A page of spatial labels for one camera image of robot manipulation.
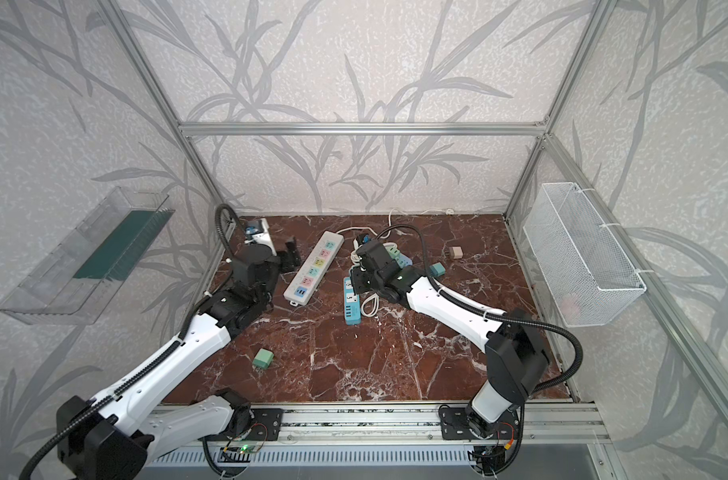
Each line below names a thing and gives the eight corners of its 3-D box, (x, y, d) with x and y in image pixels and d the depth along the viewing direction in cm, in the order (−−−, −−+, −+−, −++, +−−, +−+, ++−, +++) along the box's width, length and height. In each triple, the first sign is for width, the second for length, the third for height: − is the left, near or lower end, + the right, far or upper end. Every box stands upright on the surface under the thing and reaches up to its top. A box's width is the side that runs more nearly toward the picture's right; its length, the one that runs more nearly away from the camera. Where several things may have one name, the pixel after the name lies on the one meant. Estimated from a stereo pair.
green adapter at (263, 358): (253, 365, 85) (251, 362, 84) (262, 349, 88) (260, 346, 87) (266, 369, 85) (264, 367, 83) (275, 353, 87) (273, 351, 86)
